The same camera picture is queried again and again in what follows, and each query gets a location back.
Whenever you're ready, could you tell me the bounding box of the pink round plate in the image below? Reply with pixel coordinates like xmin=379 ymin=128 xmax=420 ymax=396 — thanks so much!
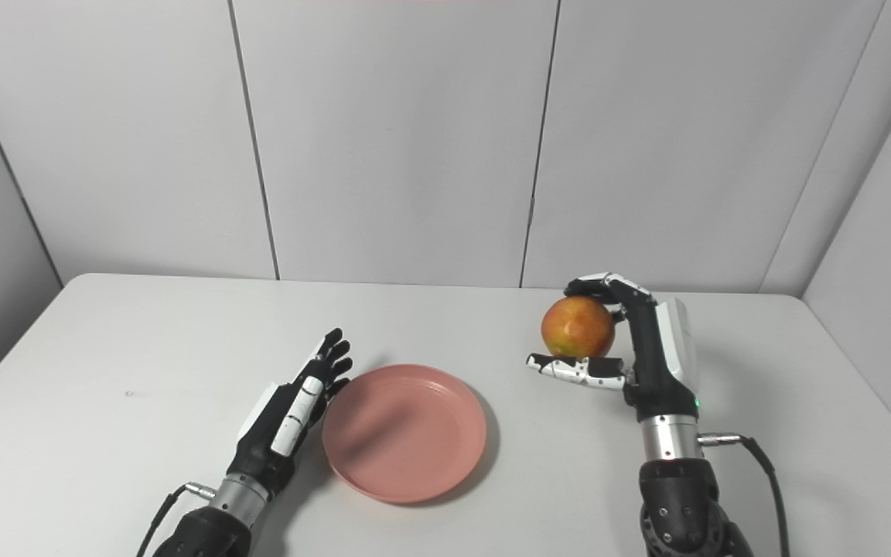
xmin=321 ymin=364 xmax=487 ymax=505

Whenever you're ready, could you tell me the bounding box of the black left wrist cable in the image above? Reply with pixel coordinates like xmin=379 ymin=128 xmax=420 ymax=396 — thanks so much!
xmin=135 ymin=481 xmax=217 ymax=557

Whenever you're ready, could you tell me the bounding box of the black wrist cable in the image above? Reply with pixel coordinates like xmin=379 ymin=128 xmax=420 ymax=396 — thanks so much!
xmin=135 ymin=481 xmax=217 ymax=557
xmin=697 ymin=432 xmax=791 ymax=557

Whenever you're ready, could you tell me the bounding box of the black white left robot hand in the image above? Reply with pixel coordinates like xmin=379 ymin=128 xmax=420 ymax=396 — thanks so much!
xmin=227 ymin=328 xmax=354 ymax=497

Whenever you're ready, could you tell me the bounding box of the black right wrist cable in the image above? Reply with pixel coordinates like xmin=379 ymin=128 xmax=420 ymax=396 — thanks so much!
xmin=697 ymin=432 xmax=791 ymax=557

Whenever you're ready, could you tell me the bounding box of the red-yellow apple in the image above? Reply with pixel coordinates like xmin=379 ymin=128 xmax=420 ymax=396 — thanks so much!
xmin=541 ymin=296 xmax=616 ymax=361

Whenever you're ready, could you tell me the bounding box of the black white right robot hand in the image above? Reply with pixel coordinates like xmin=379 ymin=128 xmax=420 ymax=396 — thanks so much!
xmin=526 ymin=272 xmax=700 ymax=423

